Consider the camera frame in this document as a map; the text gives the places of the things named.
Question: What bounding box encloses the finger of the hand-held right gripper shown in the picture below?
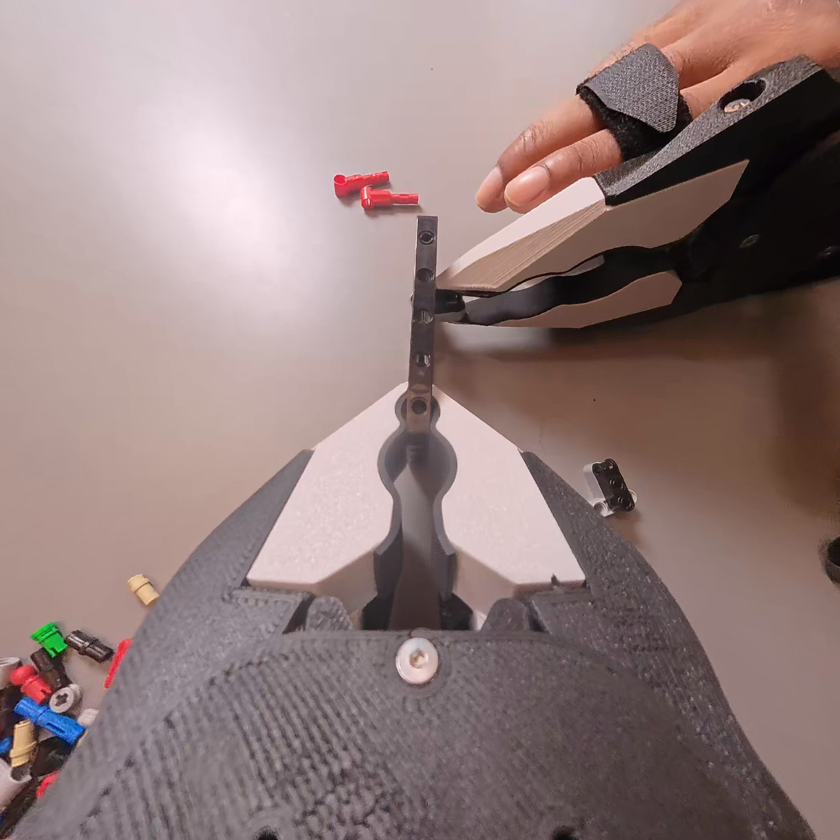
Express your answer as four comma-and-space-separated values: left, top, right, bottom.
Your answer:
435, 159, 750, 293
459, 248, 685, 330

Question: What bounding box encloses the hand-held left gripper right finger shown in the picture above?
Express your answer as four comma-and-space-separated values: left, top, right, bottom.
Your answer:
430, 386, 587, 626

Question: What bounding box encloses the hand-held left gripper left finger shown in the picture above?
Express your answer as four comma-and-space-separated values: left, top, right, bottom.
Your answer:
246, 382, 410, 624

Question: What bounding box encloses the grey and black lego assembly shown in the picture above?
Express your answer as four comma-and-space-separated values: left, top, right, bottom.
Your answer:
583, 458, 637, 516

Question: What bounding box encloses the black rectangular lego frame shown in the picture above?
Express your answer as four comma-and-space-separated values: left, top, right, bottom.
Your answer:
407, 215, 439, 460

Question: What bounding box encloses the red lego axle pin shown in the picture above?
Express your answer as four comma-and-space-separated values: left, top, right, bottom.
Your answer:
361, 187, 420, 211

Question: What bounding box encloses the red lego ring connector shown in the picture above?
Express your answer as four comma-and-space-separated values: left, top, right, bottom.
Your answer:
333, 171, 391, 199

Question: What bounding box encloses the pile of small lego pieces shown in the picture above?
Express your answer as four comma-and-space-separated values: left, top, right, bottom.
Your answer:
0, 620, 135, 815

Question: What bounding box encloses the person's right hand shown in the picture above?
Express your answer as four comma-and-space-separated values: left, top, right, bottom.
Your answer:
476, 0, 840, 214

